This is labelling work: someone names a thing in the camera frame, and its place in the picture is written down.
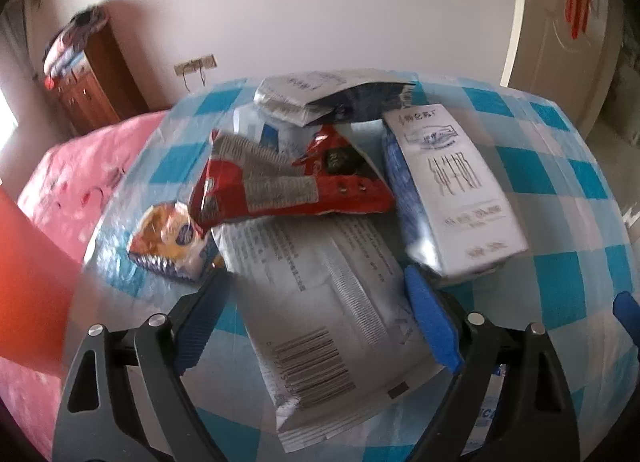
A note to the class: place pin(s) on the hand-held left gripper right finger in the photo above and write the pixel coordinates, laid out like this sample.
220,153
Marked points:
432,322

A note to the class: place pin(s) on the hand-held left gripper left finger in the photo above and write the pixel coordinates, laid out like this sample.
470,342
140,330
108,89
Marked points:
200,322

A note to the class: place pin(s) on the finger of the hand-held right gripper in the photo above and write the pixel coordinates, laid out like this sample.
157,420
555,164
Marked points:
627,312

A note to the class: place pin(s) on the large white wipes packet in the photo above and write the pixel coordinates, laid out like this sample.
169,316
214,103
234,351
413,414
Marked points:
320,302

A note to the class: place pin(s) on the white milk carton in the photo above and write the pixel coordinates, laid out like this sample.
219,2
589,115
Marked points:
460,192

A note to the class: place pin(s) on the orange plastic bin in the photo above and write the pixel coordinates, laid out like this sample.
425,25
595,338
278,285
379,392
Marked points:
30,282

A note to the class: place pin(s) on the small orange snack packet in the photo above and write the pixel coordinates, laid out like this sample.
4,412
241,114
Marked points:
165,237

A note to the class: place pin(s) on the blue checkered tablecloth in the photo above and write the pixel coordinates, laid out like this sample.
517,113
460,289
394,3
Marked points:
550,192

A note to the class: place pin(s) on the red snack packet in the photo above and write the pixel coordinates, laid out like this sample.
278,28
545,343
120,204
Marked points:
350,192

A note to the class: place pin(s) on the pink printed blanket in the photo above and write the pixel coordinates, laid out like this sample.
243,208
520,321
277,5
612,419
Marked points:
75,182

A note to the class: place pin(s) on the white plastic jar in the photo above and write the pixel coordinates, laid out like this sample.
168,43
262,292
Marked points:
255,124

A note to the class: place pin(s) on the crumpled silver packet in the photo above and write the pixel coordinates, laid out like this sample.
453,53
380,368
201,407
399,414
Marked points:
300,92

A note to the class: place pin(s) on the wooden cabinet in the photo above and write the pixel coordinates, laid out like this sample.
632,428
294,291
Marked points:
100,87

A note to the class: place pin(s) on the folded blankets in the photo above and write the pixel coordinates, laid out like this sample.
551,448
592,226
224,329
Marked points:
65,47

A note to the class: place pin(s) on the white door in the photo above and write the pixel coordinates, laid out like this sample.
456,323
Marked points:
540,17

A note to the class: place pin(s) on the wall socket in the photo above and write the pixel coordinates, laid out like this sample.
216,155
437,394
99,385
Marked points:
195,64

